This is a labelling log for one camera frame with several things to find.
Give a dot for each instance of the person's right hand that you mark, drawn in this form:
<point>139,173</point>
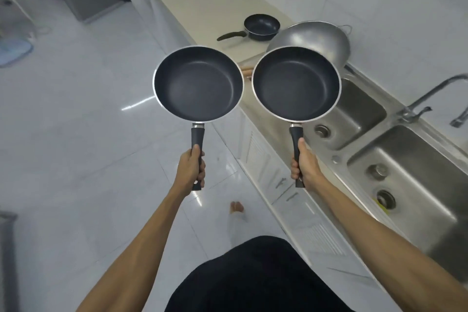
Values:
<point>309,169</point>

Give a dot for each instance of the person's left hand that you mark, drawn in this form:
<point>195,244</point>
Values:
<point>187,171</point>

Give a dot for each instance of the person's right thumb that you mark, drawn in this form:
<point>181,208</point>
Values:
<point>302,147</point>

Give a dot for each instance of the person's left thumb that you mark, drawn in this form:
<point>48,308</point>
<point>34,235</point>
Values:
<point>196,151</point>

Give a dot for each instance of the person's left forearm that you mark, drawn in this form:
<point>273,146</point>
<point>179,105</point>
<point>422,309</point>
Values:
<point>142,249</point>

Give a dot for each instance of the person's right forearm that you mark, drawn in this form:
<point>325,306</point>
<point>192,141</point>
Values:
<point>380,246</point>

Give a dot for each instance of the white kitchen cabinet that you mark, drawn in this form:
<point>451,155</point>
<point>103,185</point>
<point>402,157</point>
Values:
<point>263,156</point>

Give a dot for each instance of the person's bare foot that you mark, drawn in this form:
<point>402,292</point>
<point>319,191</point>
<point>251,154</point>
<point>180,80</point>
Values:
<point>237,207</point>

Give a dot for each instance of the yellow sponge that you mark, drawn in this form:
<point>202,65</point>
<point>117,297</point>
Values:
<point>380,207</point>

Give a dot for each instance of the steel wok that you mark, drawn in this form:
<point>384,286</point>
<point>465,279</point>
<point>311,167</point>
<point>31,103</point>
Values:
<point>314,39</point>

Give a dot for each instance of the stainless steel double sink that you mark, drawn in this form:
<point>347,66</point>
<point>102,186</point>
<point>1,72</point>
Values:
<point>413,169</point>

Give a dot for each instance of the small black frying pan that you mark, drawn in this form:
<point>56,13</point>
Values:
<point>261,26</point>

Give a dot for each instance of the person's black shorts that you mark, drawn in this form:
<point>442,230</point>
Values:
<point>259,279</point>

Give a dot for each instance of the chrome faucet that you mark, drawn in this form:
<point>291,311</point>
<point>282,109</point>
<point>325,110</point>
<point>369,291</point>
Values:
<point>431,92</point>

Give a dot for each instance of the blue fan base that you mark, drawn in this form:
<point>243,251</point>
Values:
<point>12,51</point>

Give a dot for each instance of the grey bin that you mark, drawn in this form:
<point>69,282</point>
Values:
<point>7,264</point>

